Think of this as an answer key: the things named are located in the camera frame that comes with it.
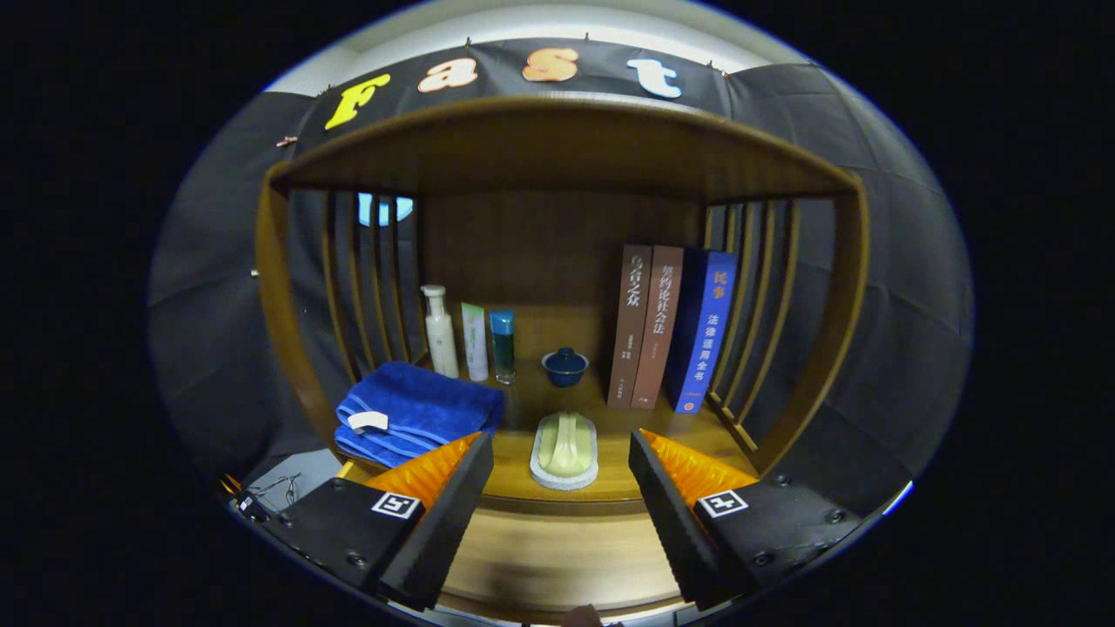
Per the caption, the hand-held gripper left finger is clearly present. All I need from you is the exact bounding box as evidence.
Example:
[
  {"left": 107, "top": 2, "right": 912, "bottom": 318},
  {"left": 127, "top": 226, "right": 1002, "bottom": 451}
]
[{"left": 257, "top": 431, "right": 496, "bottom": 612}]

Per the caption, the white pump bottle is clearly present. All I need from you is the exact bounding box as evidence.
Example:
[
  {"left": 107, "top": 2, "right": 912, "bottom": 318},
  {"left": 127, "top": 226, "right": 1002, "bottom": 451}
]
[{"left": 421, "top": 285, "right": 460, "bottom": 380}]

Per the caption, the wooden cabinet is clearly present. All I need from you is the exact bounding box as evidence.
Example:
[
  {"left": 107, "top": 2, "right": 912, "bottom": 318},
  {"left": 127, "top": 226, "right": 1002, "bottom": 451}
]
[{"left": 255, "top": 94, "right": 872, "bottom": 523}]

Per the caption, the blue book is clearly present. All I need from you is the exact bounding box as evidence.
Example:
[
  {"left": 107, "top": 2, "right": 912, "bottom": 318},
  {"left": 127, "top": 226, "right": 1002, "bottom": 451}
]
[{"left": 666, "top": 249, "right": 740, "bottom": 415}]

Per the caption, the green brush with white pad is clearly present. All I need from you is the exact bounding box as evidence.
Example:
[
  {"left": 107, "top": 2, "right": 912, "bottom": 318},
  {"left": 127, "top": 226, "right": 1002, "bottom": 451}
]
[{"left": 530, "top": 412, "right": 600, "bottom": 491}]

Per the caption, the reddish brown book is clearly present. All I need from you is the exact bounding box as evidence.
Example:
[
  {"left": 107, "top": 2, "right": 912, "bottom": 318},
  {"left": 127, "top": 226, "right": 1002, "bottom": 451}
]
[{"left": 631, "top": 246, "right": 686, "bottom": 411}]

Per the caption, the wooden countertop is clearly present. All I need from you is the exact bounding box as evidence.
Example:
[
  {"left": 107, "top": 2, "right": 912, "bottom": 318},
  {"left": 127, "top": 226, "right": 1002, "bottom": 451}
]
[{"left": 340, "top": 348, "right": 760, "bottom": 516}]

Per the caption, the dark brown book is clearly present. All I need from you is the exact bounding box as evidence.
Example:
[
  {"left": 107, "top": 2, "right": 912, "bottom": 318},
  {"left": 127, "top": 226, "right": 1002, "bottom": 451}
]
[{"left": 607, "top": 245, "right": 654, "bottom": 410}]

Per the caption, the green white tube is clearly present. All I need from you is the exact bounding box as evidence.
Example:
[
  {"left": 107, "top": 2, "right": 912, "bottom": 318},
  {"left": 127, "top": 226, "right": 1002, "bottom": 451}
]
[{"left": 461, "top": 302, "right": 490, "bottom": 382}]

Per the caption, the teal capped bottle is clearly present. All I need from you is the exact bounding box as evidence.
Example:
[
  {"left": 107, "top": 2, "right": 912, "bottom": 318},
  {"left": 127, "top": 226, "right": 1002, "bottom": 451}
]
[{"left": 489, "top": 310, "right": 517, "bottom": 386}]

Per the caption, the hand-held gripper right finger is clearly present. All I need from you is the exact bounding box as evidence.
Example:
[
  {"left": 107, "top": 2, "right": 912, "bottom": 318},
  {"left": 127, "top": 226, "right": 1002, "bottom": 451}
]
[{"left": 627, "top": 428, "right": 872, "bottom": 612}]

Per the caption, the blue lidded teacup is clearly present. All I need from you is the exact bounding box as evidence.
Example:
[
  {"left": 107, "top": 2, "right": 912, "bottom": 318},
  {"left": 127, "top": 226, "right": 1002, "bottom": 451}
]
[{"left": 541, "top": 347, "right": 590, "bottom": 388}]

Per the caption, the thin grey cable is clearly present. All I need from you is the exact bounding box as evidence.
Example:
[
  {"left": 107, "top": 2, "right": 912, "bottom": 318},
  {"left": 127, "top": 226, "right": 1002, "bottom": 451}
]
[{"left": 248, "top": 473, "right": 301, "bottom": 510}]

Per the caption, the black device box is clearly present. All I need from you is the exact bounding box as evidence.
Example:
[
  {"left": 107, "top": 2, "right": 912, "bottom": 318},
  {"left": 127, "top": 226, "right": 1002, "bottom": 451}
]
[{"left": 222, "top": 475, "right": 271, "bottom": 523}]

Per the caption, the folded blue towel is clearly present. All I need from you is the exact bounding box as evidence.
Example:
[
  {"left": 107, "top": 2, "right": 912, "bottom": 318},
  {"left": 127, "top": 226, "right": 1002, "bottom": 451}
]
[{"left": 334, "top": 361, "right": 506, "bottom": 469}]

